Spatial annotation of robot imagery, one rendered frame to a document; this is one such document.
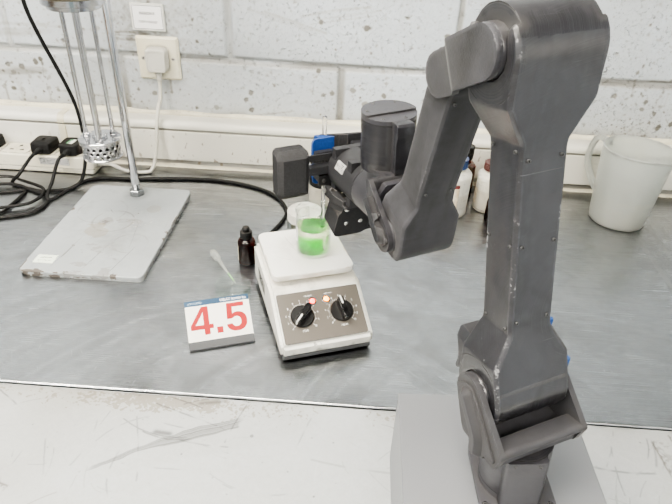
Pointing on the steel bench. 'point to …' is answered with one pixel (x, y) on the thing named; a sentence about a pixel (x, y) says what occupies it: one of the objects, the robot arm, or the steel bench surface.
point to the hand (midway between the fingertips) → (328, 147)
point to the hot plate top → (293, 265)
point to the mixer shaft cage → (103, 144)
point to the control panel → (326, 328)
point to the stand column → (121, 99)
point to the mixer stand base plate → (109, 235)
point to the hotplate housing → (302, 291)
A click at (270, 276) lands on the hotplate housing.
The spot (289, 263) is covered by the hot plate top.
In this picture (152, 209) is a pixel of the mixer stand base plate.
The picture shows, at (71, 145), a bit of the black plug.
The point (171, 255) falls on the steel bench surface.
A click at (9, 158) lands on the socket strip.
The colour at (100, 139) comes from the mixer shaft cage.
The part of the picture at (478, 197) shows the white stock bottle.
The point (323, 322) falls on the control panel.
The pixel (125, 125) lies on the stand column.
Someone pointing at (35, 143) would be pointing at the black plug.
